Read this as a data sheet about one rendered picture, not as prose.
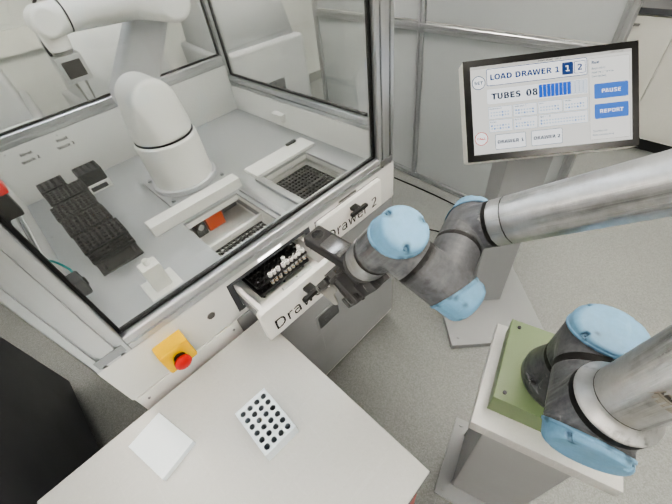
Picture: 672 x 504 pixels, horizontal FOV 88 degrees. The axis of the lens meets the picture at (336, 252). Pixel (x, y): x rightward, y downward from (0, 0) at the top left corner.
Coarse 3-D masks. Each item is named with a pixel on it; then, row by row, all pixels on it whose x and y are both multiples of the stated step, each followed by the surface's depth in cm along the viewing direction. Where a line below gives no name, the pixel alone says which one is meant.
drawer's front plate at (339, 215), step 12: (360, 192) 111; (372, 192) 115; (348, 204) 109; (360, 204) 113; (372, 204) 119; (324, 216) 105; (336, 216) 107; (348, 216) 112; (336, 228) 110; (348, 228) 115
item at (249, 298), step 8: (296, 240) 106; (304, 248) 106; (312, 256) 105; (320, 256) 101; (304, 264) 105; (312, 264) 104; (296, 272) 103; (240, 280) 103; (288, 280) 101; (240, 288) 93; (248, 288) 100; (280, 288) 99; (240, 296) 94; (248, 296) 91; (256, 296) 98; (272, 296) 97; (248, 304) 92; (256, 304) 89; (264, 304) 96; (256, 312) 90
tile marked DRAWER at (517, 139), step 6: (516, 132) 108; (522, 132) 108; (498, 138) 109; (504, 138) 109; (510, 138) 109; (516, 138) 109; (522, 138) 108; (498, 144) 109; (504, 144) 109; (510, 144) 109; (516, 144) 109; (522, 144) 109
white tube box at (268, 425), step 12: (264, 396) 83; (252, 408) 82; (264, 408) 80; (276, 408) 80; (240, 420) 78; (252, 420) 78; (264, 420) 78; (276, 420) 78; (288, 420) 77; (252, 432) 76; (264, 432) 76; (276, 432) 76; (288, 432) 75; (264, 444) 74; (276, 444) 74
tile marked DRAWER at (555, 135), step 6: (534, 132) 108; (540, 132) 108; (546, 132) 108; (552, 132) 108; (558, 132) 108; (534, 138) 108; (540, 138) 108; (546, 138) 108; (552, 138) 108; (558, 138) 108; (534, 144) 108; (540, 144) 108; (546, 144) 108
